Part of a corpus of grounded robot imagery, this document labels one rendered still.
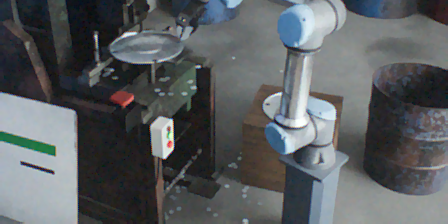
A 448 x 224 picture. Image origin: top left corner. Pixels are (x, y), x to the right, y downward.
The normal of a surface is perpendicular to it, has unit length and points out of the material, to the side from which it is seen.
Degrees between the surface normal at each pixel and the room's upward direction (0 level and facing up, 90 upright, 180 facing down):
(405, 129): 92
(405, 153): 92
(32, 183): 78
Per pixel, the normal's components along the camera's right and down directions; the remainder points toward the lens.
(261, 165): -0.37, 0.45
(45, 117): -0.42, 0.25
